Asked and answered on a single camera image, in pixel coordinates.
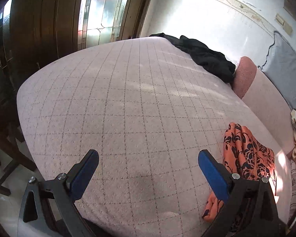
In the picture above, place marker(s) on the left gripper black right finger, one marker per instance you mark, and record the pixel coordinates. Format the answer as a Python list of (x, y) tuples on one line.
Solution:
[(255, 198)]

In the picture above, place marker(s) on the orange black floral garment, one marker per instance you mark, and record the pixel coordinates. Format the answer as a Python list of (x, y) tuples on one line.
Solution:
[(245, 155)]

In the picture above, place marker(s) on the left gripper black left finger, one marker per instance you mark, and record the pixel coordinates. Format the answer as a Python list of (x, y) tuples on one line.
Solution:
[(48, 207)]

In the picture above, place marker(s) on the stained glass wooden door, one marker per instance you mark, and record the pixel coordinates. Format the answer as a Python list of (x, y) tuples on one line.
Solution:
[(34, 33)]

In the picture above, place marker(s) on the grey pillow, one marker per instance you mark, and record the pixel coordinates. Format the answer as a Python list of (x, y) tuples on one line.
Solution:
[(280, 68)]

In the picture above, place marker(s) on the pink bolster backrest cushion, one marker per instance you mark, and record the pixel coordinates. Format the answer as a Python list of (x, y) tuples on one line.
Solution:
[(265, 101)]

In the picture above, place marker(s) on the black garment on bed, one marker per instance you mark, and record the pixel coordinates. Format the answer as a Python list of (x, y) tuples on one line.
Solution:
[(212, 61)]

